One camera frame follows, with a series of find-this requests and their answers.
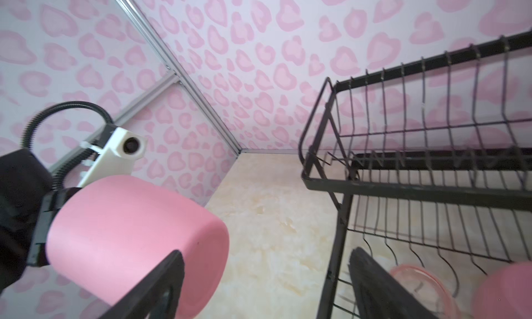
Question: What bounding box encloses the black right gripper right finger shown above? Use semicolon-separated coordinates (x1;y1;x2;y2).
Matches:
349;247;436;319

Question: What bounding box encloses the pink cup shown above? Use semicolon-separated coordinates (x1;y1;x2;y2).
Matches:
472;262;531;318
46;175;229;318

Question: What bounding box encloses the black wire dish rack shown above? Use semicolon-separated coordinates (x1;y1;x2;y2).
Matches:
299;32;531;318

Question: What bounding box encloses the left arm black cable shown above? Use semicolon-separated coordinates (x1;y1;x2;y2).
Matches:
20;100;116;191

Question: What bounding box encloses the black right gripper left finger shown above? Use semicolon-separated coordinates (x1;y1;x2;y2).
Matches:
101;250;185;319

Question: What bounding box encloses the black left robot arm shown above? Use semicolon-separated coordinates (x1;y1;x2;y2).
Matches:
1;148;80;290

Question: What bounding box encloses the pink cup front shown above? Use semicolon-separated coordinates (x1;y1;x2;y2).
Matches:
46;175;229;318

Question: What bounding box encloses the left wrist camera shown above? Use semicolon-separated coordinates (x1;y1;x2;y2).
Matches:
77;124;147;187

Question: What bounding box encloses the orange translucent cup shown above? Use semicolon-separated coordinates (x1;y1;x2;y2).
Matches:
389;264;461;318

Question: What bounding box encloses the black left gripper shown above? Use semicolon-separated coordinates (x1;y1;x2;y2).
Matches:
26;187;81;267

